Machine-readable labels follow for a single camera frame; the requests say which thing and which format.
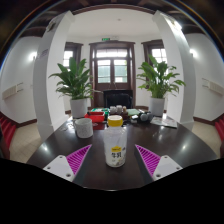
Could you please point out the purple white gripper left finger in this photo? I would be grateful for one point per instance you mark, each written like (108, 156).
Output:
(67, 167)

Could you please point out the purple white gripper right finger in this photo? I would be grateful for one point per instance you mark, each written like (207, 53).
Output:
(157, 166)

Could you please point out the white ceramic mug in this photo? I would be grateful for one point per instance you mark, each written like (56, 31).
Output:
(84, 127)

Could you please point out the papers on table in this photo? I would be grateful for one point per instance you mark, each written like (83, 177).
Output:
(164, 122)

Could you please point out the white bottle with yellow cap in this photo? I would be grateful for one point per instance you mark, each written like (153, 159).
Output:
(115, 141)

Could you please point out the red box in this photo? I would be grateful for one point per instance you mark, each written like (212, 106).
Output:
(97, 117)

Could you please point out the green book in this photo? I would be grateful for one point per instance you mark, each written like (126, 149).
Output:
(132, 112)

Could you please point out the green box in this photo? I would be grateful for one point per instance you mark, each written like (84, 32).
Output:
(105, 110)

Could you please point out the left potted green plant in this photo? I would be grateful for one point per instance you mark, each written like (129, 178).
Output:
(75, 82)

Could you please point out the potted green plant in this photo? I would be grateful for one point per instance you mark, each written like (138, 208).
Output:
(75, 82)
(159, 79)

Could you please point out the black chair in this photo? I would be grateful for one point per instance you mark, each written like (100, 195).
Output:
(118, 97)

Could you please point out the right potted green plant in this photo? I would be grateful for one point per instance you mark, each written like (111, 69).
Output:
(159, 79)

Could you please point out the dark wooden door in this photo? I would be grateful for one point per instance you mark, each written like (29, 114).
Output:
(112, 66)

